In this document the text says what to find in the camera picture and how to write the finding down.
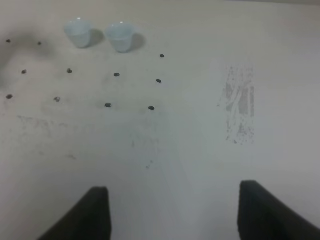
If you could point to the right light blue teacup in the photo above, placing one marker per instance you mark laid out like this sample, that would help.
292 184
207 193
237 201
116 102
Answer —
120 36

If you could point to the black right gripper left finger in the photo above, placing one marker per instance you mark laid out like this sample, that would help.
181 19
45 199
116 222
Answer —
89 219

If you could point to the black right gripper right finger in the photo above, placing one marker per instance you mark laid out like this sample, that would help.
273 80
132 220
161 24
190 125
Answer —
261 216

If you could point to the light blue teacup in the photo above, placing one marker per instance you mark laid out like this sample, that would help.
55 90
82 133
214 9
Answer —
79 32
120 36

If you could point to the left light blue teacup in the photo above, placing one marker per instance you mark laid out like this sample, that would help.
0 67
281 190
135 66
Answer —
79 32

